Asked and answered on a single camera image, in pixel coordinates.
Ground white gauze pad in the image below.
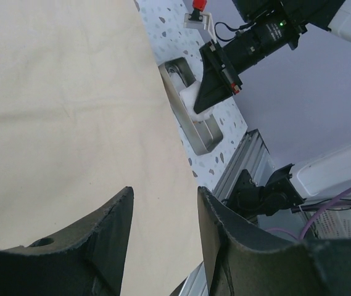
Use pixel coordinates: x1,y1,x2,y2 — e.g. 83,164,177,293
180,80,213,122

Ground beige cloth mat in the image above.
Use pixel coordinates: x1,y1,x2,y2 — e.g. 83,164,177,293
0,1,202,295

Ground steel hemostat forceps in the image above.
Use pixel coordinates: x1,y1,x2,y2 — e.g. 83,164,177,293
167,66,186,93

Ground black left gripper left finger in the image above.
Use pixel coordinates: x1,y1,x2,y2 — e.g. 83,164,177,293
0,187,134,295

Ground steel instrument tray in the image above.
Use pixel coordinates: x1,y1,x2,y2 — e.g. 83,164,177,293
159,57,223,155

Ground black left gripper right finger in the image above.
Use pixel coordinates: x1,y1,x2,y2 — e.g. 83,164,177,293
197,187,351,295

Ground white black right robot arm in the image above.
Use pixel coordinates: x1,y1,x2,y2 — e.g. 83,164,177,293
193,1,351,216

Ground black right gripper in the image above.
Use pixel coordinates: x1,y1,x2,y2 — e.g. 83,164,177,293
192,15,308,114

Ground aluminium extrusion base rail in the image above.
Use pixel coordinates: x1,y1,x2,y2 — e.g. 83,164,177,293
171,129,275,295

